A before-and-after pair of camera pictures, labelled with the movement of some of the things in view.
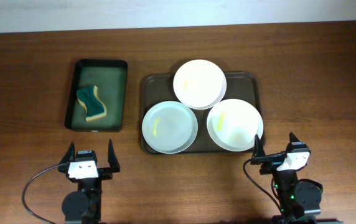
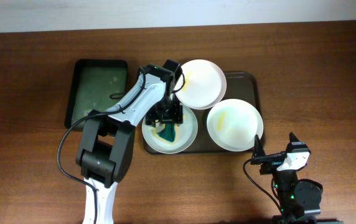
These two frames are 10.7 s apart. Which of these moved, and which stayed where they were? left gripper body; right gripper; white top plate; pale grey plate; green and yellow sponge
Moved: left gripper body; green and yellow sponge
Stayed: pale grey plate; right gripper; white top plate
